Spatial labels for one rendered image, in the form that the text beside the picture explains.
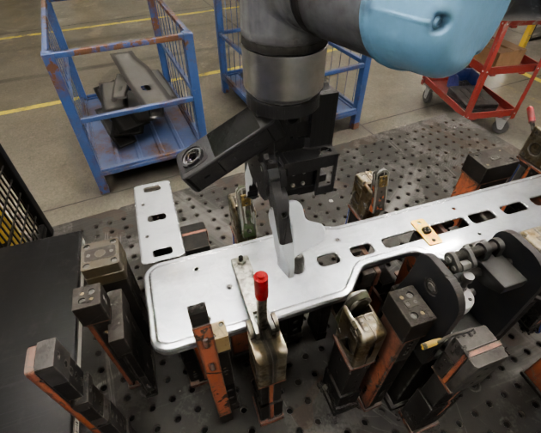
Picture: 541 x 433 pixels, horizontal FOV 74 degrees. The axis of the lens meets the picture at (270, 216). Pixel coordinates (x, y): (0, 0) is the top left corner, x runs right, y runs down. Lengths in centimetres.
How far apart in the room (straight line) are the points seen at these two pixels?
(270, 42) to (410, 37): 12
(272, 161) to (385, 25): 19
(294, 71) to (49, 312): 67
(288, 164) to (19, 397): 59
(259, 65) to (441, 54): 15
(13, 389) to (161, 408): 37
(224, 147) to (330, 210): 106
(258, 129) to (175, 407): 80
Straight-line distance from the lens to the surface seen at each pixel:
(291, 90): 32
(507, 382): 118
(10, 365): 81
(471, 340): 72
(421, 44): 22
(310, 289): 79
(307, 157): 38
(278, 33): 31
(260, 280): 54
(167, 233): 92
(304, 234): 41
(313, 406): 100
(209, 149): 37
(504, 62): 332
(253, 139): 35
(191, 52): 239
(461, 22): 23
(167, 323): 77
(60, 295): 85
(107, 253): 84
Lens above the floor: 165
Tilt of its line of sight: 45 degrees down
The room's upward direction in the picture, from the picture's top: straight up
